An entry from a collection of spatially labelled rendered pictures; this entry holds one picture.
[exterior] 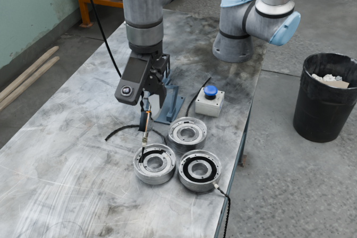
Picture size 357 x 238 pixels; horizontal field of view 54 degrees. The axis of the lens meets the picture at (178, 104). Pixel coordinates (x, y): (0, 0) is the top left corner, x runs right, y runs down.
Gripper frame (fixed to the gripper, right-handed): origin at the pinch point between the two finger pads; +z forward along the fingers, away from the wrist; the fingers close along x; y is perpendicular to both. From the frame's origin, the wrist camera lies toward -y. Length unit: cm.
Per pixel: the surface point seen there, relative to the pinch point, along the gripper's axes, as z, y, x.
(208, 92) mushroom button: 5.9, 20.6, -10.3
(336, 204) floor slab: 93, 61, -70
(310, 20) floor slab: 94, 255, -53
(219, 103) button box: 8.7, 19.7, -13.8
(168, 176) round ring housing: 10.3, -7.7, -7.6
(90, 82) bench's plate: 13.2, 23.0, 30.1
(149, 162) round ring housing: 11.7, -4.1, -1.4
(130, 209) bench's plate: 13.1, -17.0, -1.8
